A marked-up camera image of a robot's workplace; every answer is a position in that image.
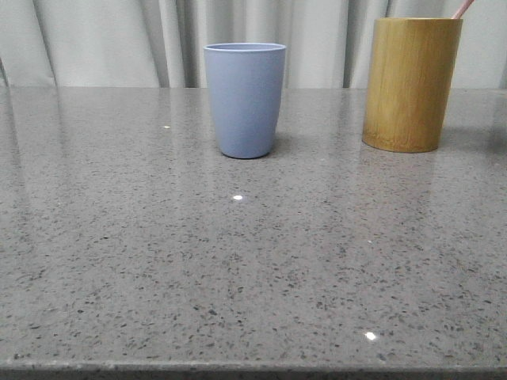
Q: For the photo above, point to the bamboo wooden cup holder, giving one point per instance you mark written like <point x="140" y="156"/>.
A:
<point x="410" y="77"/>

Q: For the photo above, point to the blue plastic cup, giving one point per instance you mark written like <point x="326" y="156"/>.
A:
<point x="245" y="82"/>

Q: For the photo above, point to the white pleated curtain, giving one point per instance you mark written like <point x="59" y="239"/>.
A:
<point x="160" y="43"/>

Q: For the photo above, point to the pink chopstick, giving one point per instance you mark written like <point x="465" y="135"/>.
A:
<point x="462" y="9"/>

